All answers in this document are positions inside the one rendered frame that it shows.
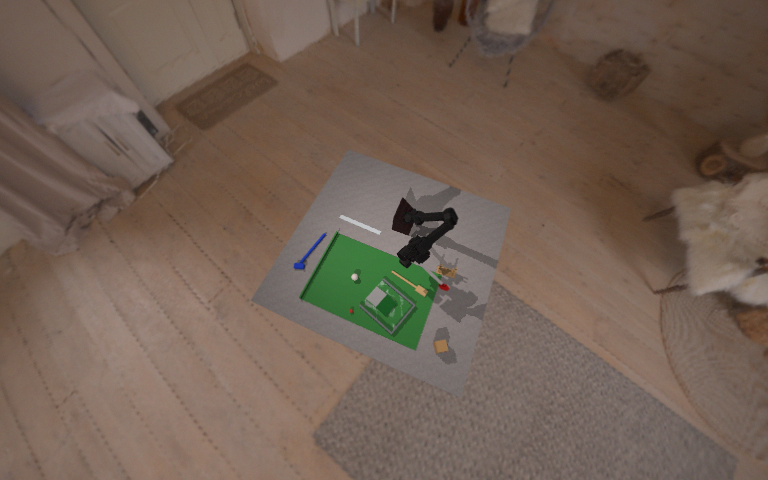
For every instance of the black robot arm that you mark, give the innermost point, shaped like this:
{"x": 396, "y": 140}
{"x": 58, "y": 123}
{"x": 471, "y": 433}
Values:
{"x": 424, "y": 244}

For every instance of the blue long bar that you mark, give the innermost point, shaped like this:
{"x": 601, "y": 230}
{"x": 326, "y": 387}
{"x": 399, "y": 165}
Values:
{"x": 301, "y": 265}

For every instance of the green putting mat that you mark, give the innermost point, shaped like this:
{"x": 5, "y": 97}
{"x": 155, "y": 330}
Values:
{"x": 333, "y": 289}

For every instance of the brown cube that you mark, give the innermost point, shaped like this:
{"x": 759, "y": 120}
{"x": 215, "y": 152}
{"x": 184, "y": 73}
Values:
{"x": 440, "y": 346}

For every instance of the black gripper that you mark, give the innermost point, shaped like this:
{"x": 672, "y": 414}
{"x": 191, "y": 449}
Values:
{"x": 408, "y": 261}

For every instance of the red and grey golf putter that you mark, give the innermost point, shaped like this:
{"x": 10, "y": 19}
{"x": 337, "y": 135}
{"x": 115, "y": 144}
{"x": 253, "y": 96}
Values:
{"x": 442, "y": 285}

